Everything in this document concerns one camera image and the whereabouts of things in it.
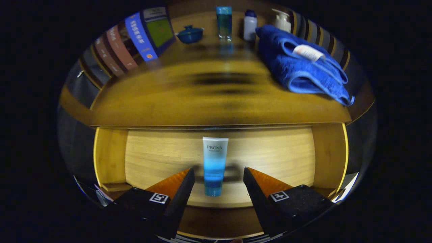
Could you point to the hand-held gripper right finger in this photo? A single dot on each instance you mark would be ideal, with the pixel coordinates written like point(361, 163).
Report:
point(258, 202)

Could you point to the blue cosmetic tube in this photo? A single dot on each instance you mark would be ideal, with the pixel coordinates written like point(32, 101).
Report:
point(215, 162)

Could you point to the teal glass bottle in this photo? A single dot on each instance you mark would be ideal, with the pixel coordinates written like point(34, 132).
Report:
point(224, 23)

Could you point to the white bottle with blue cap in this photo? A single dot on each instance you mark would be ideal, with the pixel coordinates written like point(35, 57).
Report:
point(250, 27)

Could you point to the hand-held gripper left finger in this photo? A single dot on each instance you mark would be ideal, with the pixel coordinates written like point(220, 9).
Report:
point(179, 202)

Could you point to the wooden cabinet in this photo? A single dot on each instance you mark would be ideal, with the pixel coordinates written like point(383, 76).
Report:
point(206, 13)

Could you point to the wooden countertop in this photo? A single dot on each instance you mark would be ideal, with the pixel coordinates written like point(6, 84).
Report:
point(168, 98)

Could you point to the small blue lidded bowl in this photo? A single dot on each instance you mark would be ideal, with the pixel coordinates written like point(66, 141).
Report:
point(190, 34)

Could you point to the white pump bottle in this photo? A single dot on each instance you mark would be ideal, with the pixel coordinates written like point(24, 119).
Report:
point(282, 23)

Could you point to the blue folded towel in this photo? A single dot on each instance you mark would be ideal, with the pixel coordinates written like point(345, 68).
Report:
point(297, 74)

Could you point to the blue book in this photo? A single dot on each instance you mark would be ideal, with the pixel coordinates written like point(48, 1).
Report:
point(140, 37)

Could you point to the brown book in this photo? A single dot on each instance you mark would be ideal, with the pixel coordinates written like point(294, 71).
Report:
point(120, 47)
point(108, 57)

